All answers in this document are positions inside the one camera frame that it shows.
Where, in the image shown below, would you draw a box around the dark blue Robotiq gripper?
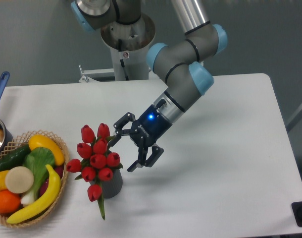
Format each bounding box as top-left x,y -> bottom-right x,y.
108,105 -> 172,172

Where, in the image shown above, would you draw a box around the red tulip bouquet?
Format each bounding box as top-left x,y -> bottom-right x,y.
66,123 -> 123,219

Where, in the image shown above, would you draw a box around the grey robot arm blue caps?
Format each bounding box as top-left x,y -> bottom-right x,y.
71,0 -> 228,172

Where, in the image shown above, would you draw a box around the dark grey ribbed vase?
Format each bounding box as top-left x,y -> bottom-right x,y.
87,168 -> 123,202

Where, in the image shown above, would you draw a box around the dark red radish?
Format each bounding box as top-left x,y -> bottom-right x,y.
39,165 -> 64,197

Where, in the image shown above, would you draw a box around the yellow banana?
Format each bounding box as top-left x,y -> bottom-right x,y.
6,164 -> 61,224

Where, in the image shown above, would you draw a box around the green bok choy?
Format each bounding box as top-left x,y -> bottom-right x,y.
21,147 -> 55,206

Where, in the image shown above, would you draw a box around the woven wicker basket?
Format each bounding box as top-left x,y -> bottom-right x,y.
0,130 -> 69,228

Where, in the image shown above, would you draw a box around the green cucumber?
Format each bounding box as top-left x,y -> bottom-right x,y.
0,144 -> 31,172

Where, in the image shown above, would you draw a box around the beige round slice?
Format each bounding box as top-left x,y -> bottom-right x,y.
5,166 -> 34,194

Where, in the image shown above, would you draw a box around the orange fruit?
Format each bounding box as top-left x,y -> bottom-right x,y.
0,190 -> 21,214

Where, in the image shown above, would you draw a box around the white metal mounting bracket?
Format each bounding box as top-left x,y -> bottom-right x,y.
78,64 -> 154,83

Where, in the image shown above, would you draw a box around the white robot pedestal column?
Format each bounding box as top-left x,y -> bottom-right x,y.
101,13 -> 155,81

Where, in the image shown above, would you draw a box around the white frame at right edge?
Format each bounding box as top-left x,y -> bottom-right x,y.
286,103 -> 302,133

